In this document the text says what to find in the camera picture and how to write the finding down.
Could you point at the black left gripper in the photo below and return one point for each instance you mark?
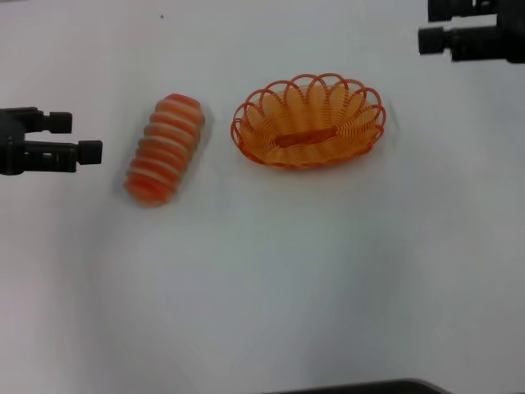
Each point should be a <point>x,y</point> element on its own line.
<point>12,139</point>

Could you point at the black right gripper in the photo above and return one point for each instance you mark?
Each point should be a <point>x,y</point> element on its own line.
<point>516,33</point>

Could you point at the orange white striped bread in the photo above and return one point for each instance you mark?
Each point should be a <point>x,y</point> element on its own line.
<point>164,152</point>

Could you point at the orange woven plastic basket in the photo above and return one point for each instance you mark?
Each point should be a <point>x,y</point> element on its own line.
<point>307,137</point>

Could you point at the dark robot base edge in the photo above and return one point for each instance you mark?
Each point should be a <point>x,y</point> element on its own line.
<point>369,388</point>

